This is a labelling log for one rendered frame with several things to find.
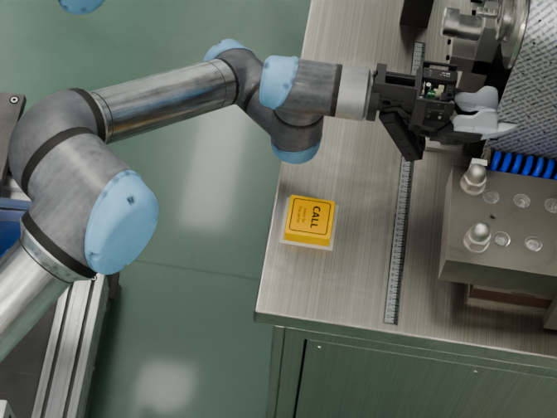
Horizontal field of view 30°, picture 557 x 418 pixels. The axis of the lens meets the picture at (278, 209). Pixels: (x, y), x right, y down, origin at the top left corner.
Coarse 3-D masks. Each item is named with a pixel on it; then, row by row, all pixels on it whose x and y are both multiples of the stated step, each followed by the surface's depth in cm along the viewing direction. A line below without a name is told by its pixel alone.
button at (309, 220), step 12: (300, 204) 159; (312, 204) 159; (324, 204) 159; (288, 216) 158; (300, 216) 158; (312, 216) 158; (324, 216) 158; (288, 228) 157; (300, 228) 157; (312, 228) 157; (324, 228) 157; (288, 240) 158; (300, 240) 158; (312, 240) 157; (324, 240) 156
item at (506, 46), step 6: (522, 0) 132; (516, 6) 133; (522, 6) 132; (516, 12) 133; (528, 12) 132; (516, 18) 132; (516, 24) 132; (516, 30) 133; (510, 36) 135; (504, 42) 139; (510, 42) 134; (504, 48) 139; (510, 48) 135; (504, 54) 138
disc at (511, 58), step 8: (528, 0) 130; (528, 8) 130; (520, 24) 132; (520, 32) 131; (520, 40) 132; (512, 48) 135; (504, 56) 141; (512, 56) 134; (504, 64) 140; (512, 64) 135
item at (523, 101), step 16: (512, 80) 139; (528, 80) 139; (544, 80) 138; (512, 96) 142; (528, 96) 142; (544, 96) 141; (496, 112) 146; (512, 112) 145; (528, 112) 145; (544, 112) 144; (528, 128) 147; (544, 128) 147; (496, 144) 152; (512, 144) 151; (528, 144) 151; (544, 144) 150
